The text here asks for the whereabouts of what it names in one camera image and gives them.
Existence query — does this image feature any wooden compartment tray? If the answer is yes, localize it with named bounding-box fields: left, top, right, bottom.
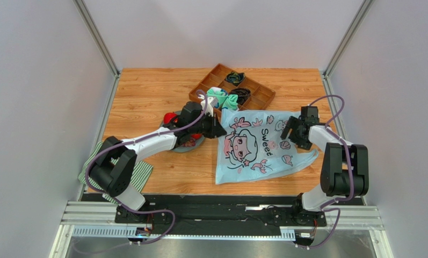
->
left=188, top=63, right=276, bottom=111

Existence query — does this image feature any green striped cloth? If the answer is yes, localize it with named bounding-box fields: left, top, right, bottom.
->
left=78, top=141, right=153, bottom=192

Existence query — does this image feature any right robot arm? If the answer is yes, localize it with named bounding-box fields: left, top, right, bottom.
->
left=281, top=106, right=369, bottom=225

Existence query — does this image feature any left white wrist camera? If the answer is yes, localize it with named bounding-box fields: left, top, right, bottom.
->
left=198, top=96, right=218, bottom=117

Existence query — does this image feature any red apple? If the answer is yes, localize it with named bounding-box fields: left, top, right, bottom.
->
left=163, top=112, right=178, bottom=124

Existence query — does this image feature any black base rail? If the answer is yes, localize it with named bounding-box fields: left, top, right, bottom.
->
left=113, top=193, right=365, bottom=248

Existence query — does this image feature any light blue cartoon plastic bag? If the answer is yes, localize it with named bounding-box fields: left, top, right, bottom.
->
left=215, top=109, right=319, bottom=184

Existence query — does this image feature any red-orange pear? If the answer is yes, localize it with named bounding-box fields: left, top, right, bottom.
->
left=191, top=134, right=202, bottom=140

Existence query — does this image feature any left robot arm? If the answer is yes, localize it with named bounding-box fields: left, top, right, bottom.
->
left=85, top=102, right=227, bottom=211

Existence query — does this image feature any black patterned sock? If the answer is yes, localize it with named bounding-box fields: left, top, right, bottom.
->
left=229, top=88, right=251, bottom=105

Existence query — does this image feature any teal sock with blue logo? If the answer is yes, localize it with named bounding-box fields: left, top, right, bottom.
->
left=207, top=87, right=228, bottom=109

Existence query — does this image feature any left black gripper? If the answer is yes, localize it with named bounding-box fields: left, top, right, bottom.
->
left=189, top=112, right=227, bottom=140

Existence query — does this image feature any dark blue-yellow sock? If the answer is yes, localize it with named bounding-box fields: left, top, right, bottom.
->
left=224, top=71, right=245, bottom=87

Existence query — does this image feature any purple grape bunch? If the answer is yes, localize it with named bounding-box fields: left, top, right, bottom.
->
left=181, top=138, right=196, bottom=148

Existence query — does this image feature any teal and white sock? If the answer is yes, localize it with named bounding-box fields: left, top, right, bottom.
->
left=221, top=94, right=239, bottom=111

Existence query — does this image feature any grey-green round plate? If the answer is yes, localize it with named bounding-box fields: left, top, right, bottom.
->
left=160, top=110, right=205, bottom=153

